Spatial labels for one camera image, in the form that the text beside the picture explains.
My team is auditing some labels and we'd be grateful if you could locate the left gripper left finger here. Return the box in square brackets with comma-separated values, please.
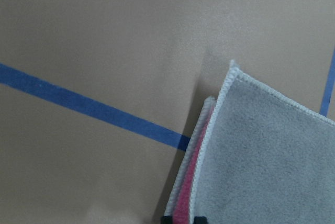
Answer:
[160, 216, 173, 224]

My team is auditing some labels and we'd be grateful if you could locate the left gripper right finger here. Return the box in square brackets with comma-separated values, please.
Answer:
[194, 216, 207, 224]

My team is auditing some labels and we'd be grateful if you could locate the pink grey-backed towel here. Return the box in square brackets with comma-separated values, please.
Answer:
[163, 61, 334, 223]

